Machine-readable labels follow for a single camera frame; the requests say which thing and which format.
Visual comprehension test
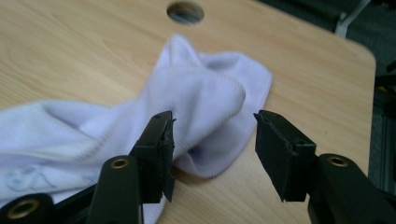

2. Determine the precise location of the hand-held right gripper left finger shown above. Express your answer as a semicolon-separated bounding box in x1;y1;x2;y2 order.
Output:
128;109;177;203

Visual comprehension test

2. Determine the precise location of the grey metal frame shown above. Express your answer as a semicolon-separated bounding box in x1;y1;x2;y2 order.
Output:
368;102;396;194

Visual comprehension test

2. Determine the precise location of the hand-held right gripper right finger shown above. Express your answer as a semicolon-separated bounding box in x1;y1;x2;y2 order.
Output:
253;108;318;203

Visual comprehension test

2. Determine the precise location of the white cloth towel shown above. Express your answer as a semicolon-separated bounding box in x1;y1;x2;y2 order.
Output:
0;33;274;224

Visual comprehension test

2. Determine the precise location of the white metal stand leg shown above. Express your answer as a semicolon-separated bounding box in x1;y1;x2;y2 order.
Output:
333;0;372;39

